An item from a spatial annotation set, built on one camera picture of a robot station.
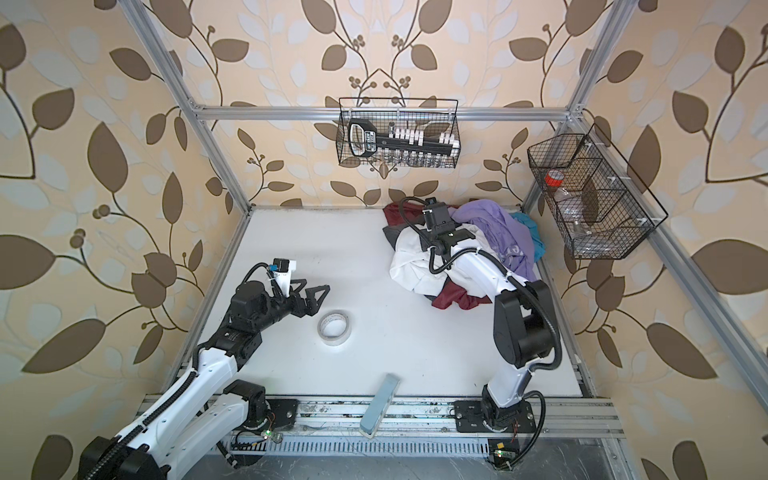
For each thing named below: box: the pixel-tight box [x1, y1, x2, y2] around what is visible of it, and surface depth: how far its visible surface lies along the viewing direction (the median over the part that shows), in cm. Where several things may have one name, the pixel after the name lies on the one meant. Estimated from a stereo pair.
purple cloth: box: [448, 199, 536, 281], surface depth 104 cm
